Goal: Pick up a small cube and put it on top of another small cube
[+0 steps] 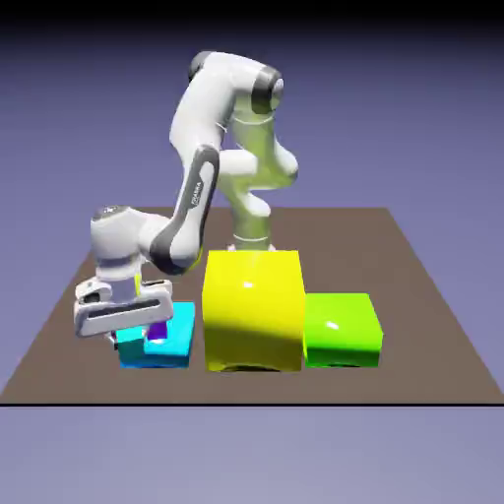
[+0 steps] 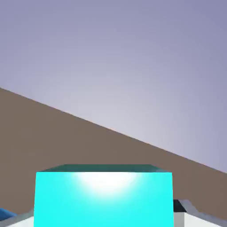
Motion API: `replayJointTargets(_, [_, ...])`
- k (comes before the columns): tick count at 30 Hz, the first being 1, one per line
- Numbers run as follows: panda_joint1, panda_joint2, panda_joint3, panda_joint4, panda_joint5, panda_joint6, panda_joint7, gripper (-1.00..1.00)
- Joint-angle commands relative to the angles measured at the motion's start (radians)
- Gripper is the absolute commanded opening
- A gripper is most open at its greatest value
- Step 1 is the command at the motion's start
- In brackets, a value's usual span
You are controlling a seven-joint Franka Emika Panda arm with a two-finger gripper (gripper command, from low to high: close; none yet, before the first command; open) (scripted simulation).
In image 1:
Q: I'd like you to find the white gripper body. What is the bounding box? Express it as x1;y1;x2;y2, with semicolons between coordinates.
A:
73;279;175;340

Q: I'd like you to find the small teal cube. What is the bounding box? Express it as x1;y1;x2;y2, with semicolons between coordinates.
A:
116;327;146;363

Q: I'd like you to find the large cyan box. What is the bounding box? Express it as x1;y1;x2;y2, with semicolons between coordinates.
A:
116;300;197;370

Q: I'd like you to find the large yellow box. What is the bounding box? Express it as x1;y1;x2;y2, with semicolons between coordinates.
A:
201;249;307;373

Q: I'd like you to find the large green box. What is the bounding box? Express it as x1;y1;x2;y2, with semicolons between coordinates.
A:
303;291;385;370

